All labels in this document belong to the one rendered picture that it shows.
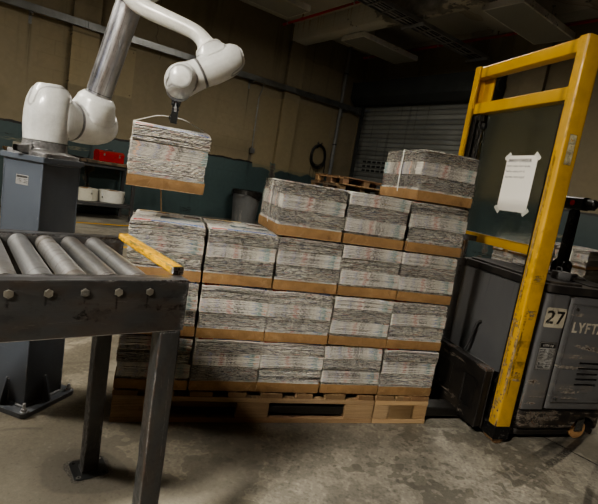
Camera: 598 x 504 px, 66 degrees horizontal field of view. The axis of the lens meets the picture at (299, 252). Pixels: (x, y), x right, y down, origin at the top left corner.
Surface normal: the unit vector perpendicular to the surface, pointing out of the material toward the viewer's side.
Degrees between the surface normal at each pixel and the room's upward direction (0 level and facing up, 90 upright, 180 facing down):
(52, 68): 90
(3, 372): 90
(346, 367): 89
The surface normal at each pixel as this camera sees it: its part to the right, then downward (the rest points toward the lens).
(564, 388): 0.26, 0.18
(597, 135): -0.79, -0.04
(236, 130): 0.59, 0.22
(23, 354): -0.29, 0.10
